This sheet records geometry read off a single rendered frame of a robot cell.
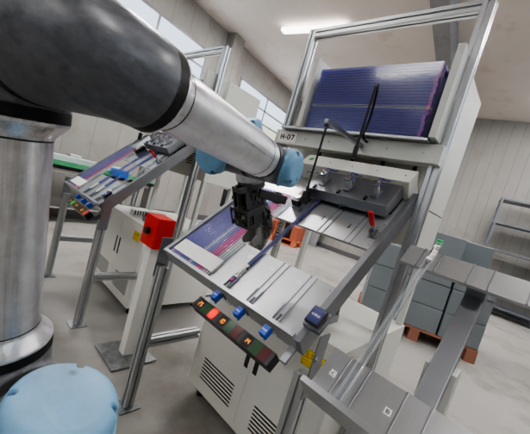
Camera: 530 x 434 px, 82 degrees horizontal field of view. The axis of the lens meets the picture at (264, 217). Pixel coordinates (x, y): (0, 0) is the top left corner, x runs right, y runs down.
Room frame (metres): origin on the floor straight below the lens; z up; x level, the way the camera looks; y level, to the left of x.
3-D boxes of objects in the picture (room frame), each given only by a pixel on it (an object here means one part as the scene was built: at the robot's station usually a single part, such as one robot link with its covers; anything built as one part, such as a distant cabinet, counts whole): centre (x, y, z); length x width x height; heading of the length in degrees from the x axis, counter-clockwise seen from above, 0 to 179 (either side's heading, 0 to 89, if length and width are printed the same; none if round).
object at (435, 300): (3.45, -1.94, 0.58); 1.16 x 0.78 x 1.15; 72
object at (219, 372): (1.44, -0.33, 0.31); 0.70 x 0.65 x 0.62; 49
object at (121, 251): (2.26, 0.86, 0.66); 1.01 x 0.73 x 1.31; 139
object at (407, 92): (1.31, -0.30, 1.52); 0.51 x 0.13 x 0.27; 49
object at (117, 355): (1.57, 0.52, 0.39); 0.24 x 0.24 x 0.78; 49
